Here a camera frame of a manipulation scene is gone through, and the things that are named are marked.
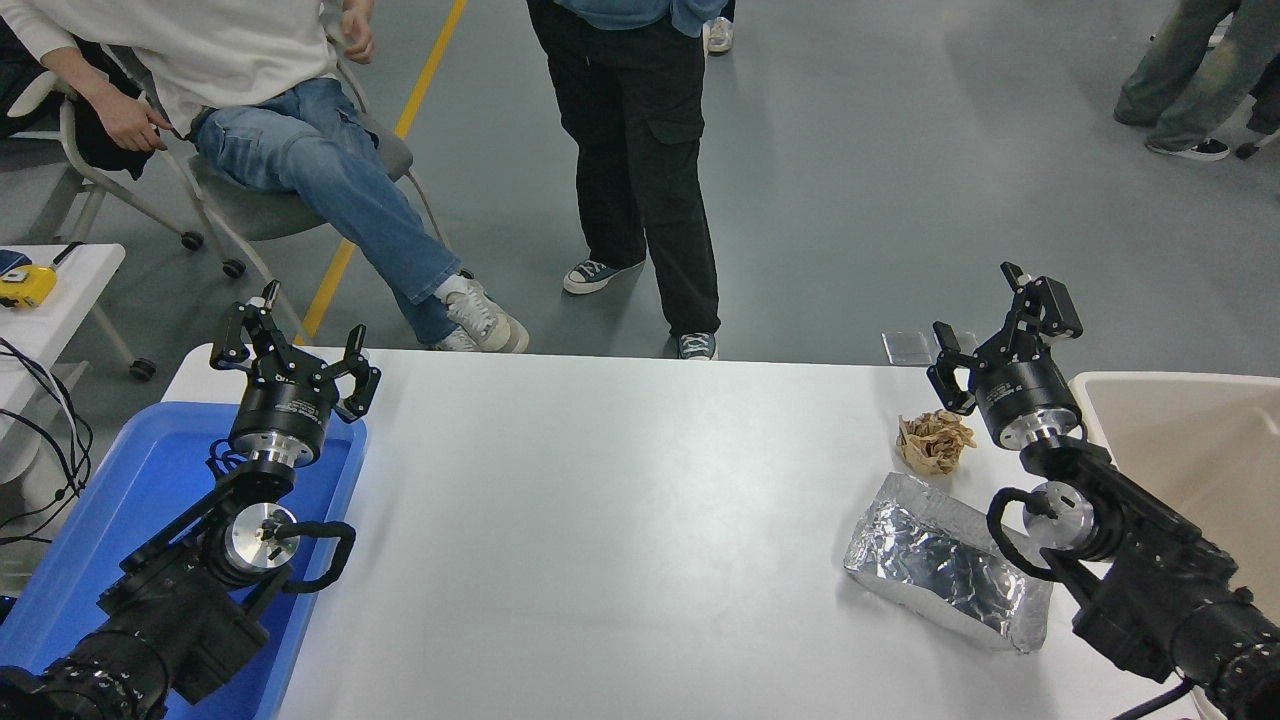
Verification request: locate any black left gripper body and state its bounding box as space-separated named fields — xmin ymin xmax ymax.
xmin=230 ymin=372 xmax=341 ymax=457

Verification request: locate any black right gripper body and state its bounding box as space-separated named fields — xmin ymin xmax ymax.
xmin=970 ymin=345 xmax=1079 ymax=433

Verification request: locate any crumpled tan paper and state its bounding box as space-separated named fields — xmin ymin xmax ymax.
xmin=895 ymin=408 xmax=977 ymax=477

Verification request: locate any person's right hand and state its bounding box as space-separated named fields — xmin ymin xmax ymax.
xmin=92 ymin=88 xmax=173 ymax=153

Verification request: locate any person's left hand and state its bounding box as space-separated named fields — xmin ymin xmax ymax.
xmin=342 ymin=0 xmax=376 ymax=63

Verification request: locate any silver floor plate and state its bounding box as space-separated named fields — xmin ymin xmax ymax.
xmin=881 ymin=331 xmax=933 ymax=367

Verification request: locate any grey seat wheeled chair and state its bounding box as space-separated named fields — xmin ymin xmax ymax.
xmin=110 ymin=45 xmax=451 ymax=341

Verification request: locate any blue plastic tray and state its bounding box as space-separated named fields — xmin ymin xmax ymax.
xmin=0 ymin=401 xmax=368 ymax=720

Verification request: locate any silver foil tray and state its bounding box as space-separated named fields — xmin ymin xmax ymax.
xmin=843 ymin=472 xmax=1054 ymax=654

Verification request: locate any large pale bin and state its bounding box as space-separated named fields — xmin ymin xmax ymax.
xmin=1068 ymin=371 xmax=1280 ymax=720

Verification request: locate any white side table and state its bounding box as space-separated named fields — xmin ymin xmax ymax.
xmin=0 ymin=243 xmax=158 ymax=401

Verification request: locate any yellow tape measure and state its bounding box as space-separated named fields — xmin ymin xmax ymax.
xmin=0 ymin=242 xmax=84 ymax=310

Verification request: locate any black jacket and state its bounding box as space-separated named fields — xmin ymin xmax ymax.
xmin=0 ymin=20 xmax=131 ymax=181

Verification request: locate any white-armed wheeled chair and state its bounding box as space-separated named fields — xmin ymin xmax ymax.
xmin=0 ymin=70 xmax=206 ymax=253

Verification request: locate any dark hanging garment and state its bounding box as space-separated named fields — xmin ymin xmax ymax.
xmin=1245 ymin=60 xmax=1280 ymax=136

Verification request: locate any black cable bundle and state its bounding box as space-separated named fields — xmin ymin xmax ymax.
xmin=0 ymin=338 xmax=94 ymax=546

